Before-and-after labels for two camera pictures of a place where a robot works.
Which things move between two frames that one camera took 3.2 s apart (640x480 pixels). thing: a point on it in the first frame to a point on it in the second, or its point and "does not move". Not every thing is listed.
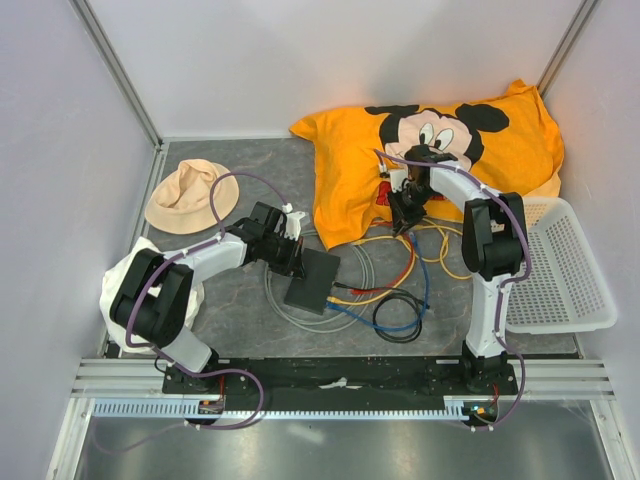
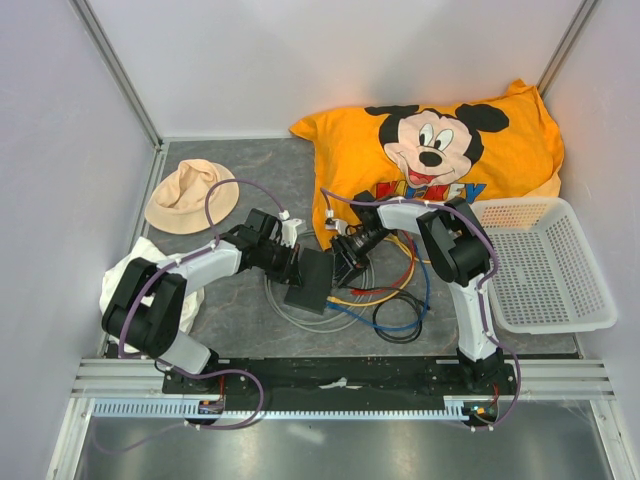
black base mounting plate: (337, 377) does not move
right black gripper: (404, 219) to (347, 262)
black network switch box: (312, 292) does not move
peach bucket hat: (181, 202) does not move
